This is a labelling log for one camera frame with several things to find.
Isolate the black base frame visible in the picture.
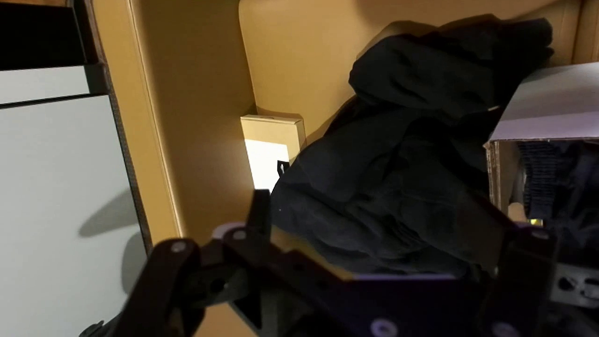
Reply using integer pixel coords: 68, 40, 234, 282
0, 0, 113, 110

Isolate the small wooden block box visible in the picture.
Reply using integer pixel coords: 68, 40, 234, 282
238, 110, 307, 192

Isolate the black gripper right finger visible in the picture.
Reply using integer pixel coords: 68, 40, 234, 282
476, 220, 560, 337

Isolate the black cloth with white stripes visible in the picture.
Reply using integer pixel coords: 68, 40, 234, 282
270, 14, 599, 280

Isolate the open cardboard box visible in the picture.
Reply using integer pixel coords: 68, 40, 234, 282
483, 59, 599, 250

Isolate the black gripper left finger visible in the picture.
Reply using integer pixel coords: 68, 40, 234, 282
79, 186, 285, 337

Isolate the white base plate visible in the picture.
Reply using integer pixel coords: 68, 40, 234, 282
0, 63, 154, 337

